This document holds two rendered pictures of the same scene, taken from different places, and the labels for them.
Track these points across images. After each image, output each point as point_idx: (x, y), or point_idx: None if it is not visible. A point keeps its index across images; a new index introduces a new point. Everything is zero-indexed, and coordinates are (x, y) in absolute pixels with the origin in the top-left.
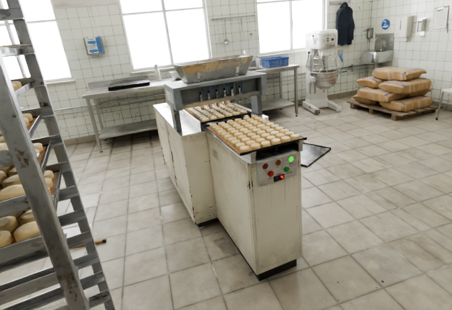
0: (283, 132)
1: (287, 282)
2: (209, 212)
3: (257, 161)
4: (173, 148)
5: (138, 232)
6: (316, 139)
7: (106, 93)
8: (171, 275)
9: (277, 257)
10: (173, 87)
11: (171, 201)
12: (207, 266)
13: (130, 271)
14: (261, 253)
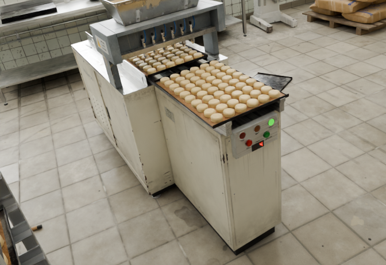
0: (258, 87)
1: (267, 252)
2: (165, 179)
3: (232, 131)
4: (110, 105)
5: (80, 210)
6: (273, 66)
7: (0, 27)
8: (132, 261)
9: (255, 228)
10: (107, 33)
11: (112, 165)
12: (173, 245)
13: (81, 262)
14: (238, 228)
